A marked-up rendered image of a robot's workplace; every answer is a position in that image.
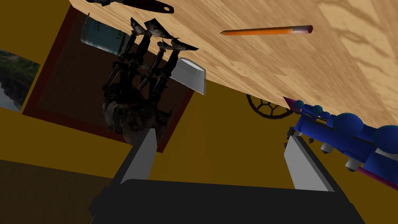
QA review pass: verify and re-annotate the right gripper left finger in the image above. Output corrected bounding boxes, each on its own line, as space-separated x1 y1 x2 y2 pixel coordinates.
112 127 157 186

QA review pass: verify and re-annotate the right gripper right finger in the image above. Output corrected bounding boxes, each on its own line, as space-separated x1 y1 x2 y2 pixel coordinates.
283 135 336 193

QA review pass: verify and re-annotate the blue toy train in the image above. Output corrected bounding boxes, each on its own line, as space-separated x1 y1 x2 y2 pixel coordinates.
282 96 398 191

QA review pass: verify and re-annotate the dark toy animal figure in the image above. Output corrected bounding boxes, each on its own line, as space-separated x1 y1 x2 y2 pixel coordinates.
102 17 199 146

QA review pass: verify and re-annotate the black wheel-shaped object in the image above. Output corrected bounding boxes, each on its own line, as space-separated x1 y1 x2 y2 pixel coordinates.
246 93 295 120

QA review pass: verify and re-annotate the dark red framed picture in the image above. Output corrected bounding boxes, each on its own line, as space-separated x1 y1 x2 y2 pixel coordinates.
21 4 196 154

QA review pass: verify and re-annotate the white cup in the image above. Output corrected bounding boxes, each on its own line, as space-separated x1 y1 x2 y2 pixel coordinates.
169 57 207 96

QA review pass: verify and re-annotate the wooden table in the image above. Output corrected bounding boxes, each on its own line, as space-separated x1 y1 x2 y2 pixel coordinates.
68 0 398 129

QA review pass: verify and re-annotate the teal label can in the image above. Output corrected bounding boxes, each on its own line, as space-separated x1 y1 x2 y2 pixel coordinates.
80 12 131 57

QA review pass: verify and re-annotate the orange pencil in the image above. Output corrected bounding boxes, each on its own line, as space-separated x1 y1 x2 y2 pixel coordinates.
220 25 314 37

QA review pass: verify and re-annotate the landscape picture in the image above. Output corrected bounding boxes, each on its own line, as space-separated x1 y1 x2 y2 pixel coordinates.
0 49 41 112

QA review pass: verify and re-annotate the black knife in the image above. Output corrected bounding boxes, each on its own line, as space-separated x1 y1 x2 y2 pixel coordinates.
85 0 175 14

